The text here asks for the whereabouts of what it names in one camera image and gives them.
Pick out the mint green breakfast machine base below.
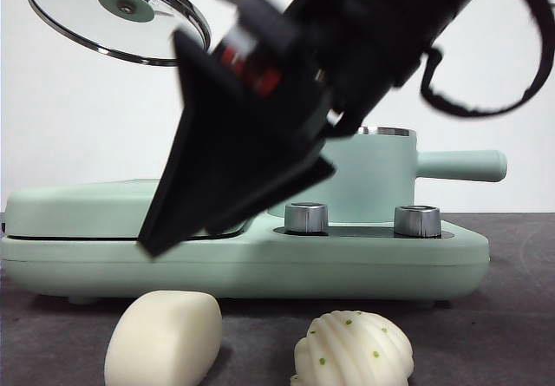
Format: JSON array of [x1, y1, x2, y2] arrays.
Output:
[[0, 206, 491, 307]]

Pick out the silver control knob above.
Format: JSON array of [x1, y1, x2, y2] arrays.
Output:
[[393, 204, 442, 238], [284, 202, 330, 234]]

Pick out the ridged white bun green dots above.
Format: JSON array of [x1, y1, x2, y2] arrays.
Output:
[[289, 310, 414, 386]]

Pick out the glass pot lid green knob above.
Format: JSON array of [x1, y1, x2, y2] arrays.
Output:
[[22, 0, 212, 66]]

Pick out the mint green handled pot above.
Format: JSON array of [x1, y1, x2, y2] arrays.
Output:
[[266, 126, 508, 225]]

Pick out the smooth white steamed bun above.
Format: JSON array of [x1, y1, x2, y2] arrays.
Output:
[[103, 289, 223, 386]]

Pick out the mint green griddle cover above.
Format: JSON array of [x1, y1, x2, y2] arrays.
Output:
[[3, 177, 261, 238]]

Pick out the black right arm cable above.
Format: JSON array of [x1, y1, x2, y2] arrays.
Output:
[[419, 0, 548, 119]]

